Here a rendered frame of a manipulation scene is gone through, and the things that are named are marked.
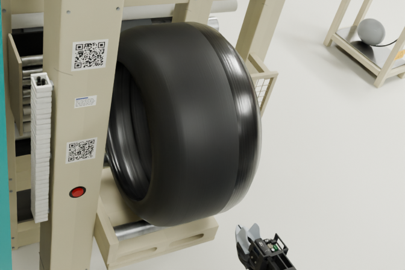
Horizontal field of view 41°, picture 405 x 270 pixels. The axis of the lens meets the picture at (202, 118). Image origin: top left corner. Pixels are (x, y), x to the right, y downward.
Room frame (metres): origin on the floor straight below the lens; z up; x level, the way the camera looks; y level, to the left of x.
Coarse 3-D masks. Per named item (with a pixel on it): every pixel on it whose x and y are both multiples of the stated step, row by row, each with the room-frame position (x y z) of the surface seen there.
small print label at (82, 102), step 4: (88, 96) 0.90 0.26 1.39; (92, 96) 0.90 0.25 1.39; (76, 100) 0.88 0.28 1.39; (80, 100) 0.89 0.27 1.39; (84, 100) 0.89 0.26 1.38; (88, 100) 0.90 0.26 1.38; (92, 100) 0.90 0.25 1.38; (76, 104) 0.88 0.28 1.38; (80, 104) 0.89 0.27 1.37; (84, 104) 0.89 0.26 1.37; (88, 104) 0.90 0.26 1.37; (92, 104) 0.90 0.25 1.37
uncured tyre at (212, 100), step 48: (144, 48) 1.09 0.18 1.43; (192, 48) 1.11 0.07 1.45; (144, 96) 0.99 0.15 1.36; (192, 96) 0.98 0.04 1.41; (240, 96) 1.05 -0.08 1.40; (144, 144) 1.25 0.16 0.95; (192, 144) 0.91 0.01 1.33; (240, 144) 0.97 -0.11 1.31; (144, 192) 1.08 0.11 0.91; (192, 192) 0.87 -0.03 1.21; (240, 192) 0.96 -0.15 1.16
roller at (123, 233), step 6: (132, 222) 0.95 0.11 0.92; (138, 222) 0.96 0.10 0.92; (144, 222) 0.96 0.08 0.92; (186, 222) 1.02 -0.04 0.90; (114, 228) 0.91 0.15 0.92; (120, 228) 0.92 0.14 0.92; (126, 228) 0.92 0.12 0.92; (132, 228) 0.93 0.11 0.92; (138, 228) 0.94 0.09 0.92; (144, 228) 0.95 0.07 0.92; (150, 228) 0.95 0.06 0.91; (156, 228) 0.96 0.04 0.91; (162, 228) 0.98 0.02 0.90; (120, 234) 0.90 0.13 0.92; (126, 234) 0.91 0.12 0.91; (132, 234) 0.92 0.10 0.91; (138, 234) 0.93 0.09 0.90; (144, 234) 0.94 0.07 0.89; (120, 240) 0.90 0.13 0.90
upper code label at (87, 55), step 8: (96, 40) 0.90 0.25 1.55; (104, 40) 0.91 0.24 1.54; (72, 48) 0.87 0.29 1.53; (80, 48) 0.88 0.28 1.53; (88, 48) 0.89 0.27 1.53; (96, 48) 0.90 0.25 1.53; (104, 48) 0.91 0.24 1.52; (72, 56) 0.87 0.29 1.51; (80, 56) 0.88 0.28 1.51; (88, 56) 0.89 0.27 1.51; (96, 56) 0.90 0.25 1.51; (104, 56) 0.91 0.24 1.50; (72, 64) 0.87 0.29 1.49; (80, 64) 0.88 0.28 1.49; (88, 64) 0.89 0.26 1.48; (96, 64) 0.90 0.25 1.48; (104, 64) 0.91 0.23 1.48
